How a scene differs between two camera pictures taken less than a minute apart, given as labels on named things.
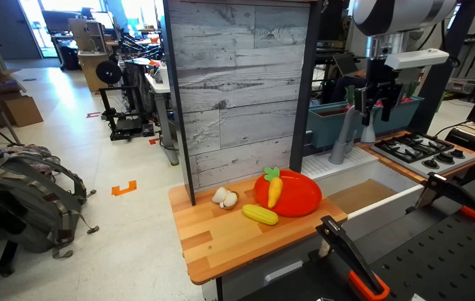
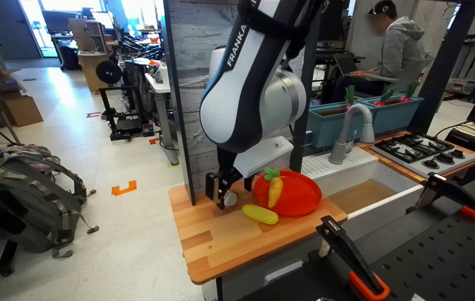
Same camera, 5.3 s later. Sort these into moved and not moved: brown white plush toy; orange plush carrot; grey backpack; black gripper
Moved: black gripper
Not moved: grey backpack; brown white plush toy; orange plush carrot
